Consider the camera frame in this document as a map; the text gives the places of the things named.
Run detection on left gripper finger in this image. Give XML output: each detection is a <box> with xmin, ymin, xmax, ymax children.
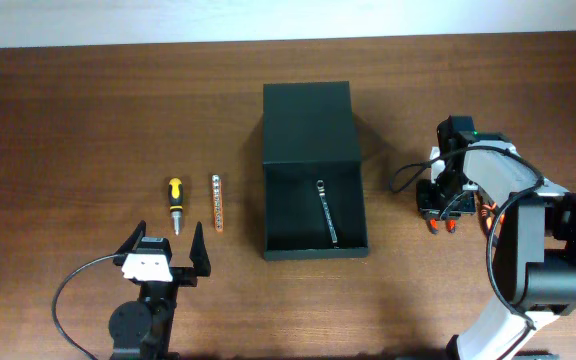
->
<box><xmin>189</xmin><ymin>222</ymin><xmax>212</xmax><ymax>277</ymax></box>
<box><xmin>113</xmin><ymin>220</ymin><xmax>147</xmax><ymax>266</ymax></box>

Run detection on orange black long-nose pliers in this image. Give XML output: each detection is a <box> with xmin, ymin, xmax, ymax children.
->
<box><xmin>475</xmin><ymin>193</ymin><xmax>499</xmax><ymax>235</ymax></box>

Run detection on yellow black stubby screwdriver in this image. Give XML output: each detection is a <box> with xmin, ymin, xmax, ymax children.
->
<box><xmin>168</xmin><ymin>178</ymin><xmax>183</xmax><ymax>235</ymax></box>

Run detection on black open storage box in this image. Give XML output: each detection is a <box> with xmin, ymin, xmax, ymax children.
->
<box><xmin>262</xmin><ymin>81</ymin><xmax>370</xmax><ymax>261</ymax></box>

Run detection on orange socket bit rail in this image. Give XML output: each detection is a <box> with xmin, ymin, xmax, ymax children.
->
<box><xmin>212</xmin><ymin>174</ymin><xmax>224</xmax><ymax>233</ymax></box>

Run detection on small red cutting pliers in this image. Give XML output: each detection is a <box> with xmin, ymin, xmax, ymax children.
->
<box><xmin>426</xmin><ymin>215</ymin><xmax>457</xmax><ymax>235</ymax></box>

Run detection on silver ratchet wrench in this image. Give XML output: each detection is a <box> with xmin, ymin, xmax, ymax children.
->
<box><xmin>316</xmin><ymin>180</ymin><xmax>338</xmax><ymax>248</ymax></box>

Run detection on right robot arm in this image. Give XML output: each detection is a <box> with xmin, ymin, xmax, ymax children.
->
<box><xmin>416</xmin><ymin>116</ymin><xmax>576</xmax><ymax>359</ymax></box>

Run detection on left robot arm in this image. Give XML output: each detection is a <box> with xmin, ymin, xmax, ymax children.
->
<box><xmin>108</xmin><ymin>221</ymin><xmax>211</xmax><ymax>360</ymax></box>

